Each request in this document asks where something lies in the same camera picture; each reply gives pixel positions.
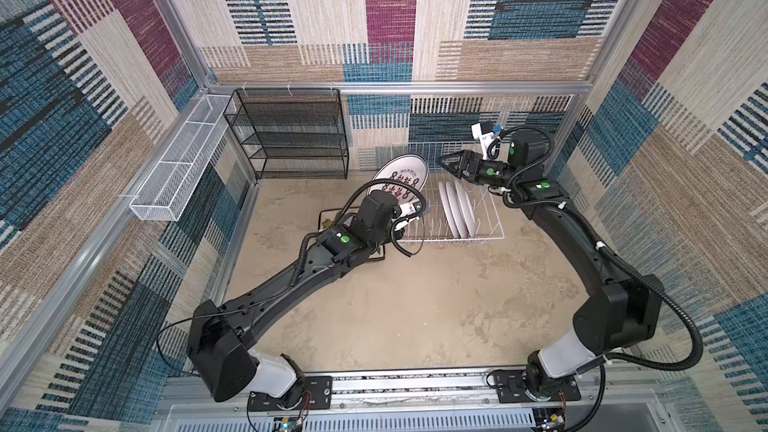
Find white round plate one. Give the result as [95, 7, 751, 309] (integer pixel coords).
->
[367, 154, 429, 204]

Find white round plate two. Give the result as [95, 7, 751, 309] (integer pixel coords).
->
[438, 181, 460, 239]

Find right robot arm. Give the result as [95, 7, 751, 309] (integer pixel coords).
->
[438, 122, 704, 401]

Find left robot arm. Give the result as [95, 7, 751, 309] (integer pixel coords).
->
[186, 179, 427, 408]

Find white round plate three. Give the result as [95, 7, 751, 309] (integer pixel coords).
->
[445, 182, 469, 239]

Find white round plate four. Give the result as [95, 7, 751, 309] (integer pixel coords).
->
[455, 182, 478, 238]

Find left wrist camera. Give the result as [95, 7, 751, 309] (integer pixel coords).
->
[395, 200, 425, 232]

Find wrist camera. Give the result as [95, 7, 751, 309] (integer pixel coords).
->
[395, 200, 425, 232]
[471, 121, 502, 160]

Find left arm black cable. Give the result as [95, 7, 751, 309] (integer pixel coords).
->
[333, 178, 430, 259]

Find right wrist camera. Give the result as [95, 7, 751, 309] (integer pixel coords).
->
[471, 121, 502, 160]

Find white wire dish rack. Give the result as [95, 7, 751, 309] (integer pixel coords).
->
[369, 142, 505, 244]

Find black wire shelf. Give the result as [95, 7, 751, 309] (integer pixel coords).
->
[223, 88, 350, 180]

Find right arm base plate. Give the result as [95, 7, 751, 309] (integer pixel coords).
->
[485, 368, 582, 404]

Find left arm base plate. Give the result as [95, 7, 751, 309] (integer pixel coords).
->
[247, 375, 333, 413]

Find white mesh wall basket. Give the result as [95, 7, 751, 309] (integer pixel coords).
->
[129, 95, 229, 222]

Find aluminium mounting rail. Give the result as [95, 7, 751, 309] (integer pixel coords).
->
[150, 363, 684, 431]

